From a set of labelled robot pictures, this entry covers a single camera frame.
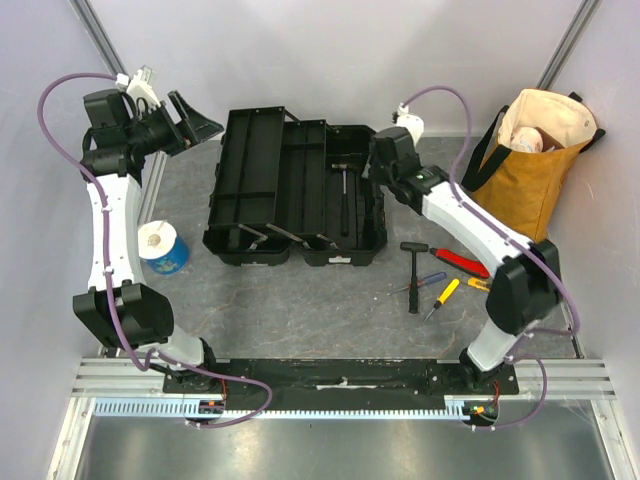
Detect hammer with metal shaft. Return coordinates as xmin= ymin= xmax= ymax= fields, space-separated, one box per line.
xmin=331 ymin=163 xmax=358 ymax=237

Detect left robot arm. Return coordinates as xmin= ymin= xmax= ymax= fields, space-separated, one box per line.
xmin=72 ymin=89 xmax=223 ymax=393

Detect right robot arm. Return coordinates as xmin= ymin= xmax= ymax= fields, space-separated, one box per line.
xmin=364 ymin=126 xmax=562 ymax=394

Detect blue cable duct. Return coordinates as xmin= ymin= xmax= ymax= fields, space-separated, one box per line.
xmin=93 ymin=397 xmax=470 ymax=421

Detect red handled pliers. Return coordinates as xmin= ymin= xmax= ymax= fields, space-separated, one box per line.
xmin=429 ymin=247 xmax=491 ymax=279

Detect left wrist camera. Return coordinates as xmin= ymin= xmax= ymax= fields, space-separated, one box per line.
xmin=115 ymin=65 xmax=161 ymax=108

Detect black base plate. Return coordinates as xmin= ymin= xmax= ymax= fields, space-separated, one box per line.
xmin=156 ymin=359 xmax=519 ymax=409

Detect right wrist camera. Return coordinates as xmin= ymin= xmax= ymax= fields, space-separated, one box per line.
xmin=392 ymin=104 xmax=425 ymax=145

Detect blue tape roll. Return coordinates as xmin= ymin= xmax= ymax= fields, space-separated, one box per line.
xmin=138 ymin=220 xmax=189 ymax=275

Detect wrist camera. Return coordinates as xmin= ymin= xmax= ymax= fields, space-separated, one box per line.
xmin=115 ymin=65 xmax=161 ymax=108
xmin=392 ymin=104 xmax=425 ymax=145

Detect yellow canvas tote bag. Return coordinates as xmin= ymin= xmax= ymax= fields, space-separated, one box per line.
xmin=461 ymin=88 xmax=606 ymax=242

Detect aluminium frame rail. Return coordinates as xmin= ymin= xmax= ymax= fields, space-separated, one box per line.
xmin=72 ymin=358 xmax=615 ymax=400

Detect yellow utility knife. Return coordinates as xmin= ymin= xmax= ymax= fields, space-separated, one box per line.
xmin=467 ymin=277 xmax=491 ymax=292

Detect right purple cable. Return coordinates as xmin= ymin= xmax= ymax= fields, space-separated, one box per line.
xmin=399 ymin=85 xmax=581 ymax=431

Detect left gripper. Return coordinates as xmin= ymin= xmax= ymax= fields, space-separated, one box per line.
xmin=124 ymin=91 xmax=223 ymax=158

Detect red handled screwdriver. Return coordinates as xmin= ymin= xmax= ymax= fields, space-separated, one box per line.
xmin=388 ymin=271 xmax=447 ymax=295

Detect black plastic toolbox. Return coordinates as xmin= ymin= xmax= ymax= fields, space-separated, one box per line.
xmin=202 ymin=106 xmax=388 ymax=267

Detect yellow handled screwdriver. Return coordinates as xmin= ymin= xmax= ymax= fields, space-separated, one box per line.
xmin=424 ymin=278 xmax=460 ymax=321

